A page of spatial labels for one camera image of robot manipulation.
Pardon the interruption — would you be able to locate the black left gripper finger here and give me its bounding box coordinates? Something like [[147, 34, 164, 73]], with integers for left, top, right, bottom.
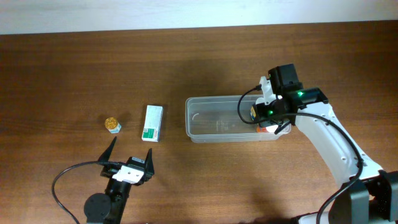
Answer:
[[145, 148, 155, 175], [98, 136, 117, 162]]

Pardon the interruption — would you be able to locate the dark bottle white cap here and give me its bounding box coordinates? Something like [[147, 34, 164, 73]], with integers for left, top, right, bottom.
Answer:
[[250, 106, 256, 121]]

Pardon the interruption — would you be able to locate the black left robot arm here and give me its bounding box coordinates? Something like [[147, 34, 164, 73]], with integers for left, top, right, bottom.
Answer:
[[84, 139, 155, 224]]

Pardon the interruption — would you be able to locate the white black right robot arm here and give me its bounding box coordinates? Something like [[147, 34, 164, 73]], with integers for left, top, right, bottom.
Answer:
[[251, 64, 397, 223]]

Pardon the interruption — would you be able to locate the clear plastic container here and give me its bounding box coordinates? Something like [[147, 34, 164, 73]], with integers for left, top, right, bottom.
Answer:
[[185, 95, 292, 143]]

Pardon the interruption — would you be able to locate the small gold lid jar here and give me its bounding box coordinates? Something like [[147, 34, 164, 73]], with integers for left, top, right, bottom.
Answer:
[[104, 117, 121, 134]]

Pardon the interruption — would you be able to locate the white green Panadol box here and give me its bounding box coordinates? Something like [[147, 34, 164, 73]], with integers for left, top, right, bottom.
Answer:
[[142, 105, 164, 142]]

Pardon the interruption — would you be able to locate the black right camera cable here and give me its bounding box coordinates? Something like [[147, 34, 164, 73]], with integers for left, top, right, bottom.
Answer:
[[236, 83, 364, 224]]

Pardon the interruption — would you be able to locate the black camera cable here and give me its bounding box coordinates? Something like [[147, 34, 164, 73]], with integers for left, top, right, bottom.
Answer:
[[236, 83, 364, 224], [51, 160, 125, 224]]

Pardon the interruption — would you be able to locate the black left camera cable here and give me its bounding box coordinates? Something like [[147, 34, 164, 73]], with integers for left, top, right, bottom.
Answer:
[[51, 160, 125, 224]]

